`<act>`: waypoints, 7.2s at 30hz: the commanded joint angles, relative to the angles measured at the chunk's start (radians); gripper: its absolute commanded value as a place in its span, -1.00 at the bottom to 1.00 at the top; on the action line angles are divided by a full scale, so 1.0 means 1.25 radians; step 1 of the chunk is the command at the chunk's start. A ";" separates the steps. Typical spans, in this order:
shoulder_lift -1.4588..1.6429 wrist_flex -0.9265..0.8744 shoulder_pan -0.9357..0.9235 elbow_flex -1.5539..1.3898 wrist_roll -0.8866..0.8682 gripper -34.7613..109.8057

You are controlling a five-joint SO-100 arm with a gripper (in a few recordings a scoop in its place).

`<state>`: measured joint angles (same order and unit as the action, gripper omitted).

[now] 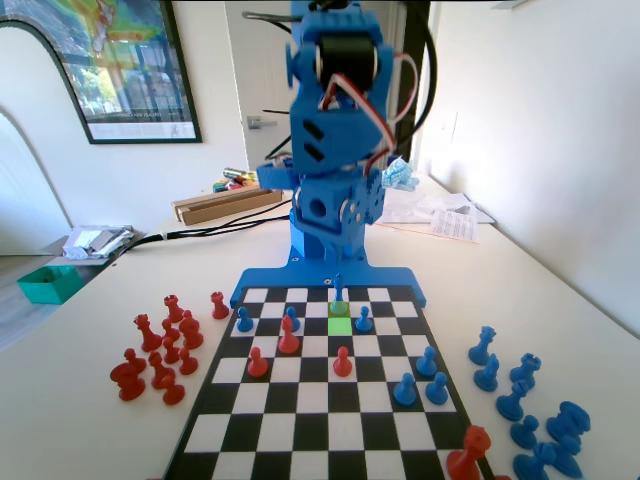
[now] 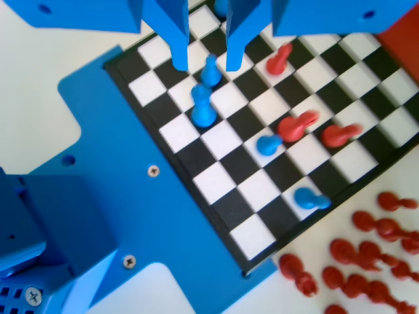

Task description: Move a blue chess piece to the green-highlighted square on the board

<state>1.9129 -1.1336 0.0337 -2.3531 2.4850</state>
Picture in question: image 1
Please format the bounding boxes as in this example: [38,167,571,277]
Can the blue chess king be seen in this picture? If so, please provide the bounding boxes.
[330,272,350,316]

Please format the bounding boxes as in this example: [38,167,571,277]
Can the red chess bishop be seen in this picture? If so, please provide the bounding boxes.
[277,315,301,356]
[178,309,205,350]

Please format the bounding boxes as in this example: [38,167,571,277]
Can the blue chess queen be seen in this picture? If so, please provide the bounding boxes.
[467,325,498,366]

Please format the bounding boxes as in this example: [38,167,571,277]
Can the black and white chessboard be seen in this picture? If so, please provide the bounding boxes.
[162,284,497,480]

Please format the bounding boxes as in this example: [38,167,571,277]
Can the blue chess bishop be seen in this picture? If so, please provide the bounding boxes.
[512,442,559,480]
[495,379,530,422]

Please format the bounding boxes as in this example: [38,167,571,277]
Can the large red piece front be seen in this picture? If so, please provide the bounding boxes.
[446,424,492,480]

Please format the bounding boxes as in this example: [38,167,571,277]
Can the large blue chess rook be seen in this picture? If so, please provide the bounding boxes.
[545,400,593,455]

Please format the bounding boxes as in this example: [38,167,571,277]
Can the blue white patterned bag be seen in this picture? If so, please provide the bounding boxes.
[382,154,421,194]

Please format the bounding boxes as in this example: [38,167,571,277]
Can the coloured blocks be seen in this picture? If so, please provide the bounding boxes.
[212,176,259,195]

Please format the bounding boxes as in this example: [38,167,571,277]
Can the long cardboard box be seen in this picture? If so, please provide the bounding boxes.
[171,181,285,227]

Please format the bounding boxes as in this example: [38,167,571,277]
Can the printed paper sheet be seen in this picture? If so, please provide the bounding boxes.
[428,207,481,245]

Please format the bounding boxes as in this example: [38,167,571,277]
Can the white paper stack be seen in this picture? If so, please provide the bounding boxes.
[418,191,497,225]

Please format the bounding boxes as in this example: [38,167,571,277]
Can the grey paper pile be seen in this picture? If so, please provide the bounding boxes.
[62,224,136,260]

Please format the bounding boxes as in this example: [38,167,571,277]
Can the framed map poster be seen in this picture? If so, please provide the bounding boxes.
[0,0,204,146]

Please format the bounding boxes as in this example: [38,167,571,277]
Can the green plastic bin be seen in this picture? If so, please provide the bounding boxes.
[16,264,84,306]

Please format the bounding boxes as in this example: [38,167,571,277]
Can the white arched panel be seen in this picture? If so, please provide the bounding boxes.
[0,17,94,257]

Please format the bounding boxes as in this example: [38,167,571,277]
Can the blue base plate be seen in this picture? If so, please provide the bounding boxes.
[229,249,429,309]

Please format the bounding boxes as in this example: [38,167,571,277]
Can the red white servo wire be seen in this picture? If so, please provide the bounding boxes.
[319,52,419,177]

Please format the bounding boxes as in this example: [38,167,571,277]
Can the black power cable bundle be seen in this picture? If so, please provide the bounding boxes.
[113,197,294,257]

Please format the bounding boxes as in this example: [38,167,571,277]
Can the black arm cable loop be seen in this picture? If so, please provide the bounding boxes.
[407,0,440,139]

